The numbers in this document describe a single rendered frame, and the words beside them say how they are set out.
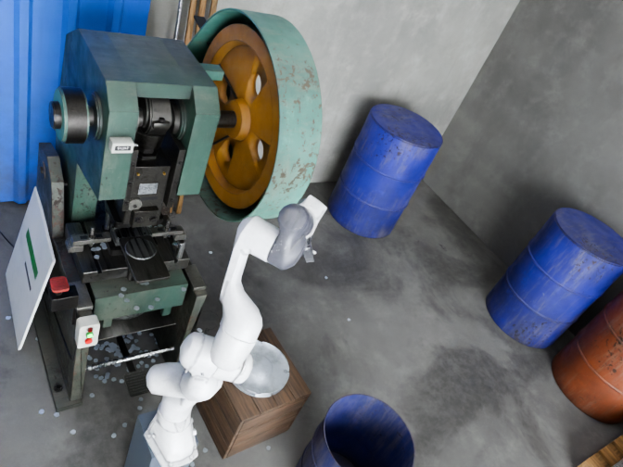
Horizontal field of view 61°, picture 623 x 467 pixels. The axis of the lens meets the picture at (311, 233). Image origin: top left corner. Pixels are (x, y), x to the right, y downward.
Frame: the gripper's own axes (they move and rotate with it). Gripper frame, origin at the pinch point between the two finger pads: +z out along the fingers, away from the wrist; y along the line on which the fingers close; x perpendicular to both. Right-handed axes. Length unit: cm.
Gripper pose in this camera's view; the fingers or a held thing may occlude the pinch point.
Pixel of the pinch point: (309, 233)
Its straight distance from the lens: 174.2
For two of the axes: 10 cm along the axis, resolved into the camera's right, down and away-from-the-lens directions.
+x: 9.9, -1.2, -0.9
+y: 1.1, 9.9, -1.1
